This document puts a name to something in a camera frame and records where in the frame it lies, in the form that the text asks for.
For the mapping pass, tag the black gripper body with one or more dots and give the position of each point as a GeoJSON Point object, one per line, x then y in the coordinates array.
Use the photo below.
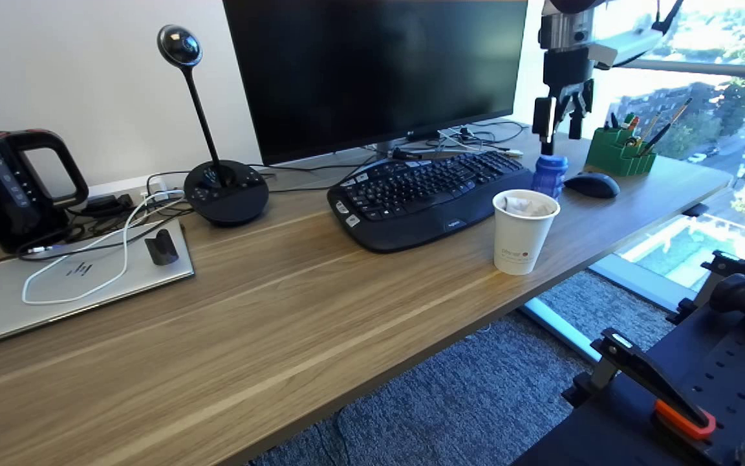
{"type": "Point", "coordinates": [568, 78]}

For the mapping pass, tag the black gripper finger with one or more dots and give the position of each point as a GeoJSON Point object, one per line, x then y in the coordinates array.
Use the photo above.
{"type": "Point", "coordinates": [544, 117]}
{"type": "Point", "coordinates": [581, 108]}

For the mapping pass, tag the white paper cup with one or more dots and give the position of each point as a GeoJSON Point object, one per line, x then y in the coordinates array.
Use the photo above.
{"type": "Point", "coordinates": [522, 225]}

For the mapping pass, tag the blue plastic bottle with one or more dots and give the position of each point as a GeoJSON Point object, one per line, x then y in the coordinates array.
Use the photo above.
{"type": "Point", "coordinates": [549, 175]}

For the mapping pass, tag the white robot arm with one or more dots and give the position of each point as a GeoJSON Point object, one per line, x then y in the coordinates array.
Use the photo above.
{"type": "Point", "coordinates": [565, 23]}

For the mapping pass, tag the green pen holder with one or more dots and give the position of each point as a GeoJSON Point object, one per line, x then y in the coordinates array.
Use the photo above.
{"type": "Point", "coordinates": [619, 152]}

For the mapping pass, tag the black computer mouse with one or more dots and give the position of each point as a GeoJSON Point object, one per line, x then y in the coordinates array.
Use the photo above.
{"type": "Point", "coordinates": [593, 184]}

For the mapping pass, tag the black computer keyboard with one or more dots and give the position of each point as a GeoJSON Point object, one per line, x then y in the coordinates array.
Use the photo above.
{"type": "Point", "coordinates": [398, 205]}

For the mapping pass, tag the black computer monitor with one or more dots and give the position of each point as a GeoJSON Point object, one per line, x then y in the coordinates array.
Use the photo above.
{"type": "Point", "coordinates": [337, 73]}

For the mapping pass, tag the orange black clamp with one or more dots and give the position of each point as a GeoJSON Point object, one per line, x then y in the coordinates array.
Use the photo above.
{"type": "Point", "coordinates": [619, 356]}

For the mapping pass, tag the black perforated robot cart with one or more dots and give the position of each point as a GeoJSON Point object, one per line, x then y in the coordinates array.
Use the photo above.
{"type": "Point", "coordinates": [702, 356]}

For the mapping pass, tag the black conference webcam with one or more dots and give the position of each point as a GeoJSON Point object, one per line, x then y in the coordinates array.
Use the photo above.
{"type": "Point", "coordinates": [224, 193]}

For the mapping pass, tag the small black adapter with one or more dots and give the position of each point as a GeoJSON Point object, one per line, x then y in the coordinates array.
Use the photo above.
{"type": "Point", "coordinates": [162, 246]}

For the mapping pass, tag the black electric kettle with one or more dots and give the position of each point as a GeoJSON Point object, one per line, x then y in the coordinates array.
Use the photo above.
{"type": "Point", "coordinates": [30, 216]}

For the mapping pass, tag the silver laptop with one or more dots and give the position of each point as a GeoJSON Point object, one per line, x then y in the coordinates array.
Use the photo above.
{"type": "Point", "coordinates": [36, 294]}

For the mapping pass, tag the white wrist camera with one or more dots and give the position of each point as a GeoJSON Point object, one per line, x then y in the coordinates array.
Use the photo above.
{"type": "Point", "coordinates": [621, 48]}

